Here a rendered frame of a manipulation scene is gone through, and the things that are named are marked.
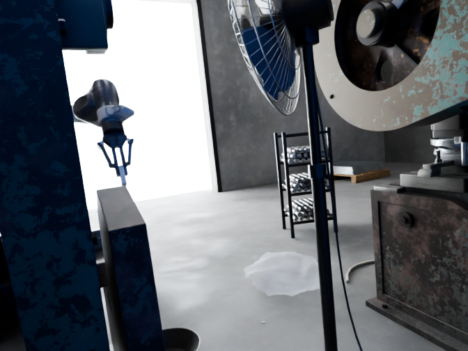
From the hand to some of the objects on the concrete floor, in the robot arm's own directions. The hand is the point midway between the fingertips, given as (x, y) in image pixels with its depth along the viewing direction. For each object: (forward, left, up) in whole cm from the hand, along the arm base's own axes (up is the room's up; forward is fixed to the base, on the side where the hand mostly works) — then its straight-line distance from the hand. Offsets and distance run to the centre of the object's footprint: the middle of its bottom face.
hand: (122, 175), depth 117 cm
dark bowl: (-26, +4, -87) cm, 91 cm away
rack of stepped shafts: (-181, +133, -87) cm, 241 cm away
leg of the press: (+37, +4, -87) cm, 95 cm away
